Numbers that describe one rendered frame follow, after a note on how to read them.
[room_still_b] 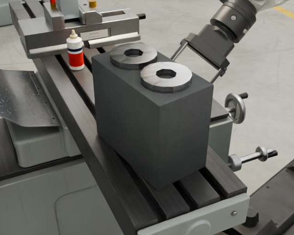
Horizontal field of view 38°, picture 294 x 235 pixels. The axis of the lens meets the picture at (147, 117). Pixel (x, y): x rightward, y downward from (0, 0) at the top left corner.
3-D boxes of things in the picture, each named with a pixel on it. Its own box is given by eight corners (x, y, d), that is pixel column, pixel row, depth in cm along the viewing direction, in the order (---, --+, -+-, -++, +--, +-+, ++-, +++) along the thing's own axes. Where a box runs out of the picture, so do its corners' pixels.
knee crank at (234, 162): (270, 150, 160) (273, 137, 157) (281, 160, 156) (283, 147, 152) (220, 166, 153) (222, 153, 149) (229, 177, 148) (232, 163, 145)
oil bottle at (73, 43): (81, 62, 121) (78, 25, 115) (86, 68, 118) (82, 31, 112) (67, 65, 120) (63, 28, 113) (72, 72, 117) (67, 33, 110)
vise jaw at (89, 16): (90, 9, 136) (89, -4, 134) (102, 23, 127) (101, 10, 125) (72, 11, 134) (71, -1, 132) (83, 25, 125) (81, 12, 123)
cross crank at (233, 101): (234, 111, 166) (237, 84, 159) (252, 127, 157) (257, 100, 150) (198, 120, 160) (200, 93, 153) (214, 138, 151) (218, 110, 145)
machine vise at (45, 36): (125, 23, 145) (124, -10, 139) (142, 39, 134) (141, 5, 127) (19, 39, 134) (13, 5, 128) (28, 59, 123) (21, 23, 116)
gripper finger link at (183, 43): (171, 64, 105) (187, 44, 105) (171, 61, 102) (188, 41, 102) (166, 60, 105) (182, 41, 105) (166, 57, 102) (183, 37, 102)
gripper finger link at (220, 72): (204, 87, 101) (220, 67, 101) (203, 89, 104) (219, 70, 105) (209, 92, 101) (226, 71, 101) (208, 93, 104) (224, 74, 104)
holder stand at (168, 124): (142, 115, 99) (141, 34, 88) (206, 166, 85) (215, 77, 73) (96, 134, 94) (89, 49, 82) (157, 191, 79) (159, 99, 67)
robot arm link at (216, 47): (221, 76, 107) (251, 39, 108) (227, 68, 98) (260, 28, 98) (182, 44, 108) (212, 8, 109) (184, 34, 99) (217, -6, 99)
